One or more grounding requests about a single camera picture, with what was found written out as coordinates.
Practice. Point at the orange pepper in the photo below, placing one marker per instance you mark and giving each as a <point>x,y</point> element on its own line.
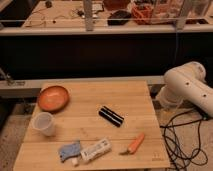
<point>134,145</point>

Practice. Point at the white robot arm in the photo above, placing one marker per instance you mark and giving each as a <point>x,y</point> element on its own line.
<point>186,82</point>

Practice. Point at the black rectangular block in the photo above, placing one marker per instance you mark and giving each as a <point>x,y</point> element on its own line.
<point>111,116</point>

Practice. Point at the orange bowl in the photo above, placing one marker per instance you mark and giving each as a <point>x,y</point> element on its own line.
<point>53,98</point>

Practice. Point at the black pouch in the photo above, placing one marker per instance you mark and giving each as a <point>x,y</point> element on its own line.
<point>119,17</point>

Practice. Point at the clear plastic cup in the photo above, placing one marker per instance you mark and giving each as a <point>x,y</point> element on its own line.
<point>44,123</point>

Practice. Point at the blue cloth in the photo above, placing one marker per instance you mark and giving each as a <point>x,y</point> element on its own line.
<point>69,151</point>

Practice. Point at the orange basket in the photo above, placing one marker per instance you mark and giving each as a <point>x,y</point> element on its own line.
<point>141,15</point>

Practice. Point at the small white piece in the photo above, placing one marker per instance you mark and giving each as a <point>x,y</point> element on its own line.
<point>75,162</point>

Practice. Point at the grey metal post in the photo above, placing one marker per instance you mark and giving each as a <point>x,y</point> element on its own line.
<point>87,4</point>

